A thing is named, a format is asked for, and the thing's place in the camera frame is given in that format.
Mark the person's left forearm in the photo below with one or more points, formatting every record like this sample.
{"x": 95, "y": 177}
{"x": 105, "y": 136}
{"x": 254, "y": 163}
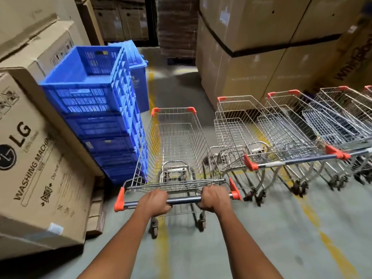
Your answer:
{"x": 116, "y": 249}

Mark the brown plain cardboard box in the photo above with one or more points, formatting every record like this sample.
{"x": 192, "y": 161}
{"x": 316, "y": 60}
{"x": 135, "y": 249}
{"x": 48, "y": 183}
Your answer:
{"x": 91, "y": 23}

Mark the large plain cardboard box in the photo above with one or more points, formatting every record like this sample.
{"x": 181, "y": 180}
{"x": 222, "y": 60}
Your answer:
{"x": 244, "y": 78}
{"x": 255, "y": 20}
{"x": 328, "y": 14}
{"x": 302, "y": 66}

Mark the person's right forearm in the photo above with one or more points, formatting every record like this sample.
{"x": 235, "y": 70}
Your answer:
{"x": 250, "y": 246}

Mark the large printed cardboard box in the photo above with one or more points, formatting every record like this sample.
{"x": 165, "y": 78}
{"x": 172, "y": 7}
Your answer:
{"x": 35, "y": 11}

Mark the person's right hand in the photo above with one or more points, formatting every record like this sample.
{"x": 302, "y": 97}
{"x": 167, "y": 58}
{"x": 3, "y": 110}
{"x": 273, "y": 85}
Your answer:
{"x": 215, "y": 199}

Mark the wooden pallet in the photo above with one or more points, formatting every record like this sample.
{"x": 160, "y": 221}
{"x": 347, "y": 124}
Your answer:
{"x": 96, "y": 206}

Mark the person's left hand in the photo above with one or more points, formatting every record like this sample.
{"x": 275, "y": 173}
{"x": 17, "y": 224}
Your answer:
{"x": 154, "y": 203}

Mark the dark blue pallet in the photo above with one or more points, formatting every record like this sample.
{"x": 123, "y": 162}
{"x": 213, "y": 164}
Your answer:
{"x": 181, "y": 60}

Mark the yellow cardboard box blue band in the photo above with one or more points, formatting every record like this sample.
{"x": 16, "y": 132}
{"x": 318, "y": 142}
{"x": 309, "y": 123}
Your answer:
{"x": 348, "y": 60}

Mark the blue plastic trash bin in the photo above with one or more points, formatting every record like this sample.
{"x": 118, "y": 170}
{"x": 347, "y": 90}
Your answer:
{"x": 141, "y": 87}

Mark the stack of blue plastic crates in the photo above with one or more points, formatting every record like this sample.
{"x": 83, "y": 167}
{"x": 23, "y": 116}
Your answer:
{"x": 96, "y": 124}

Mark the brown box black logo print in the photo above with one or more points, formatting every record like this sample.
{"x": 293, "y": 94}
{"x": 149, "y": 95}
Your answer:
{"x": 43, "y": 185}

